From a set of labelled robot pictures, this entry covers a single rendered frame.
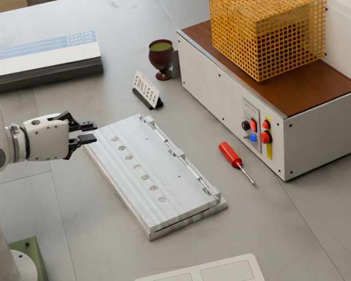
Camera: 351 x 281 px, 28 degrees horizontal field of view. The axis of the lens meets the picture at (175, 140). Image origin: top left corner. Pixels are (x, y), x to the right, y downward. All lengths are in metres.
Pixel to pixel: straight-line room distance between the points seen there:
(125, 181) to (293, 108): 0.45
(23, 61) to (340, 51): 1.00
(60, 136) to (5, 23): 1.20
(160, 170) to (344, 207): 0.46
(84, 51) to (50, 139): 0.67
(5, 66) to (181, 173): 0.77
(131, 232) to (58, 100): 0.67
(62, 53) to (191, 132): 0.54
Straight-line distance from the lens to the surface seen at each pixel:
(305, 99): 1.69
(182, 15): 2.57
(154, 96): 2.04
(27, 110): 2.18
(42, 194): 1.83
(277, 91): 1.72
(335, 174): 1.77
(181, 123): 1.98
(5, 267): 1.42
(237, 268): 1.53
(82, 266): 1.61
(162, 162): 1.78
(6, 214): 1.80
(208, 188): 1.69
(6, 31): 2.69
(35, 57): 2.26
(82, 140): 1.66
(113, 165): 1.80
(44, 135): 1.60
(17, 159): 1.59
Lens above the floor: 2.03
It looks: 36 degrees down
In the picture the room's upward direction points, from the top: 8 degrees counter-clockwise
